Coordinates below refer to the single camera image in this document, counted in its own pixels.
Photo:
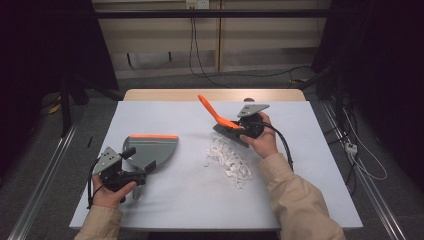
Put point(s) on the black metal stand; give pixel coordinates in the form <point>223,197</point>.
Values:
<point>65,106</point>
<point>338,96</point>

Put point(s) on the yellow floor object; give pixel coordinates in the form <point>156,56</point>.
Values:
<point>55,107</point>

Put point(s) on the dark curtain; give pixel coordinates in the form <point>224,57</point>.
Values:
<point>43,43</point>
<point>383,66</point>

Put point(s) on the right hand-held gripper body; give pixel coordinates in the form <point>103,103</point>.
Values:
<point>251,126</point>

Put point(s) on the black horizontal metal bar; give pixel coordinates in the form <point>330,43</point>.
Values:
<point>200,13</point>

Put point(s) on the small black floor object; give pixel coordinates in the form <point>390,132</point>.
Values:
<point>89,142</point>

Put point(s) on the grey dustpan with orange lip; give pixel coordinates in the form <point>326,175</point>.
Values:
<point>151,151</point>

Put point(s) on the orange brush with grey bristles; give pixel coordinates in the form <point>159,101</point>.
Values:
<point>216,115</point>

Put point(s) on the white wall outlet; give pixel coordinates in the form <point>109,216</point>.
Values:
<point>197,4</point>

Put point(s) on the wooden table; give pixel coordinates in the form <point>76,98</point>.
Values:
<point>166,95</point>

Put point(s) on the white power strip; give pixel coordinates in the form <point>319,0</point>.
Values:
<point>351,148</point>

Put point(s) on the white table cover board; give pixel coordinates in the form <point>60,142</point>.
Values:
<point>186,206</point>

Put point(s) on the beige wooden cabinet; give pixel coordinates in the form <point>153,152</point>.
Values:
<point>260,36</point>

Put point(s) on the person's right hand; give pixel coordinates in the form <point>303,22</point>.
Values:
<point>266,143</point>

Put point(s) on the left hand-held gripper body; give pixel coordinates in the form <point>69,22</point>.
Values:
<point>116,178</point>

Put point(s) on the metal floor rail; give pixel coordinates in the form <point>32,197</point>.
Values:
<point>370,186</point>
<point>43,186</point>

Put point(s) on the pile of white paper scraps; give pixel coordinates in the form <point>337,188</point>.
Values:
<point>230,161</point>

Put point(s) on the person's left hand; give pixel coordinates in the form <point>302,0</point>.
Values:
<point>106,196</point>

